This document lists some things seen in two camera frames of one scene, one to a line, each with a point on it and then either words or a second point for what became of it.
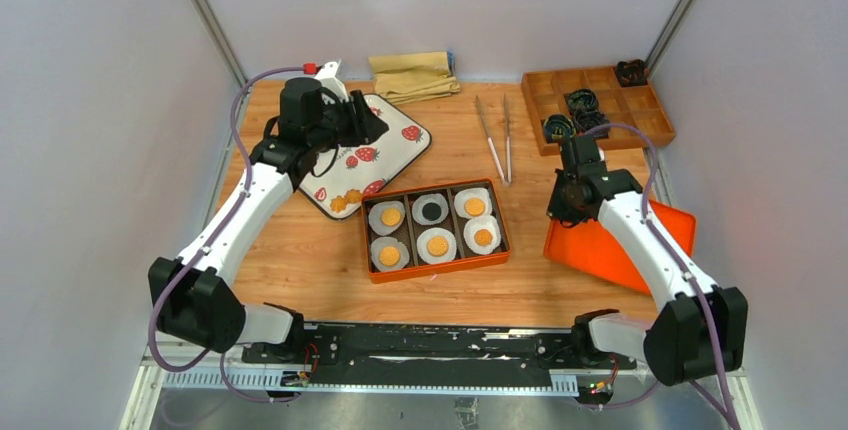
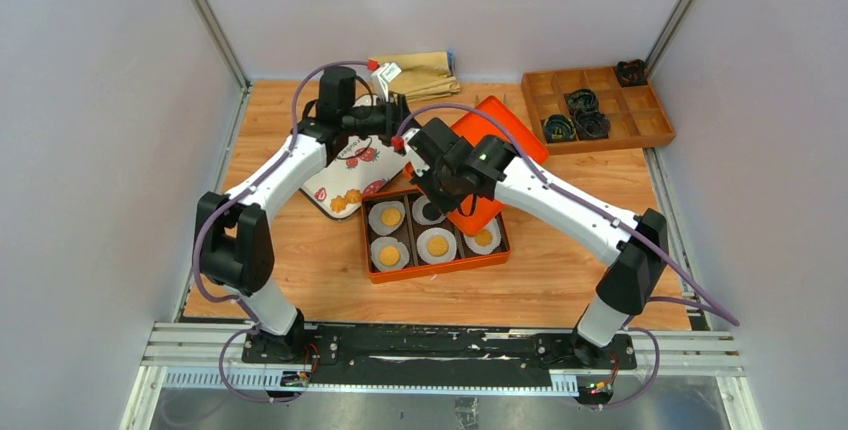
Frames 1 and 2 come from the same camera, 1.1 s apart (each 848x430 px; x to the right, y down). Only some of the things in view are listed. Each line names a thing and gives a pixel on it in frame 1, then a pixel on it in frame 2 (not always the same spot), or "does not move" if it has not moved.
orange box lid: [590, 246] → [481, 122]
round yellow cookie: [390, 217] does not move
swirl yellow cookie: [483, 237] does not move
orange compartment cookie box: [415, 232] does not move
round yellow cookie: [389, 256] does not move
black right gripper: [557, 211] → [448, 204]
